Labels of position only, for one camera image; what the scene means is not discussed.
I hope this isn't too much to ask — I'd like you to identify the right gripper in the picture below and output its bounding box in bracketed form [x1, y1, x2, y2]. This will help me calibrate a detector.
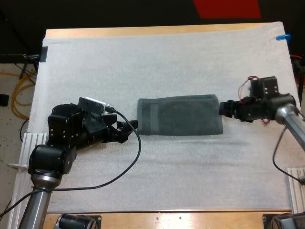
[219, 95, 275, 123]

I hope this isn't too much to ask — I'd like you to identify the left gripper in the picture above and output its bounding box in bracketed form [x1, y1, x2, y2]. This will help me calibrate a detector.
[82, 112, 139, 145]

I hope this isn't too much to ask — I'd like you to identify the grey-green towel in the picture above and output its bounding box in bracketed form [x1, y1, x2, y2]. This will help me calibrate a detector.
[137, 94, 224, 137]

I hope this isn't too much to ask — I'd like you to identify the blue clip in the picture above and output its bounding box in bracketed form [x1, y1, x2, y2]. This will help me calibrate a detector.
[275, 33, 292, 42]

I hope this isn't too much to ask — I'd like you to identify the dark clip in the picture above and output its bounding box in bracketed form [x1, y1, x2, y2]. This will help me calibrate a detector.
[40, 45, 49, 63]

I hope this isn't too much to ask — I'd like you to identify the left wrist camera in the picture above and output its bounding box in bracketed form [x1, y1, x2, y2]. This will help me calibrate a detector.
[78, 96, 113, 115]

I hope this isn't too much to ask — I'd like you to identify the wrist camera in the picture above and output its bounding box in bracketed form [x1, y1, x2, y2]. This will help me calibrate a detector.
[248, 76, 279, 98]
[78, 96, 113, 115]

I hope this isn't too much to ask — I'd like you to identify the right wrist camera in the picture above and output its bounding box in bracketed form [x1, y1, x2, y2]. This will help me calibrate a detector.
[248, 76, 279, 98]

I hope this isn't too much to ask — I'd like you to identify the ribbed aluminium rail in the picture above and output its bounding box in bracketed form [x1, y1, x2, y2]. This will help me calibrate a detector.
[285, 167, 305, 213]
[6, 132, 50, 229]

